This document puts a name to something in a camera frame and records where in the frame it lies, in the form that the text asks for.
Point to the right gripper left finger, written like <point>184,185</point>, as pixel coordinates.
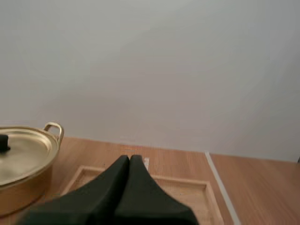
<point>98,197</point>

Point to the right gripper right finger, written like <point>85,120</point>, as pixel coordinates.
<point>150,199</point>

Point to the gold lid with black knob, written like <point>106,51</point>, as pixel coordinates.
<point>25,152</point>

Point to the shallow wooden tray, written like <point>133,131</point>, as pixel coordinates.
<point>187,194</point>

